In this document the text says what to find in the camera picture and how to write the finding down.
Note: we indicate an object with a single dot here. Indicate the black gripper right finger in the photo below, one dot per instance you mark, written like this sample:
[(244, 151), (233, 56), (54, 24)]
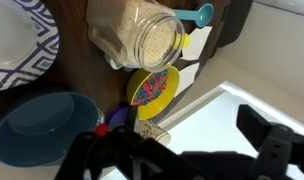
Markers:
[(278, 150)]

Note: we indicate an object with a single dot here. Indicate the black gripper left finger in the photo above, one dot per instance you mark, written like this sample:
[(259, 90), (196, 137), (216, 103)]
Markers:
[(132, 156)]

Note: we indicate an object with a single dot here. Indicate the clear plastic jar with grains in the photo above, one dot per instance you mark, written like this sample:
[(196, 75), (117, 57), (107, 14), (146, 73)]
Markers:
[(125, 30)]

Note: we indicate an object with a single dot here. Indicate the glass measuring cup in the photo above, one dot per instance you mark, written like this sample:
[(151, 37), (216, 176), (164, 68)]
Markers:
[(153, 132)]

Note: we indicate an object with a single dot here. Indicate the yellow plastic bowl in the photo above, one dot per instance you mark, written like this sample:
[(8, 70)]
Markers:
[(162, 96)]

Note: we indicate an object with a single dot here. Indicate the multicoloured beads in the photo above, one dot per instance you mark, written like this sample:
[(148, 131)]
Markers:
[(150, 87)]

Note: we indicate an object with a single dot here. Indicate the dark blue bowl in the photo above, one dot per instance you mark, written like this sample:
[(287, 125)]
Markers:
[(42, 130)]

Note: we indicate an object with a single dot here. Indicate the small white paper piece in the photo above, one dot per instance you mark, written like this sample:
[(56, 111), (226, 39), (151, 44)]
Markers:
[(188, 76)]

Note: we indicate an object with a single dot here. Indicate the yellow ball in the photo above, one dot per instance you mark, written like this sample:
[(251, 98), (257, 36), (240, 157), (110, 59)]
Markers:
[(186, 40)]

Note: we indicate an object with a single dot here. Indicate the large white paper piece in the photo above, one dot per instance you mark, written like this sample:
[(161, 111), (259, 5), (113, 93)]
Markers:
[(198, 43)]

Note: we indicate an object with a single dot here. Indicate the small teal measuring cup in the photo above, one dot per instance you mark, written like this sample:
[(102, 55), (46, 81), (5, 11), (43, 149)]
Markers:
[(200, 15)]

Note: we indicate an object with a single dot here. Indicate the blue patterned paper plate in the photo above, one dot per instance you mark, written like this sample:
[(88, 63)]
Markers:
[(18, 43)]

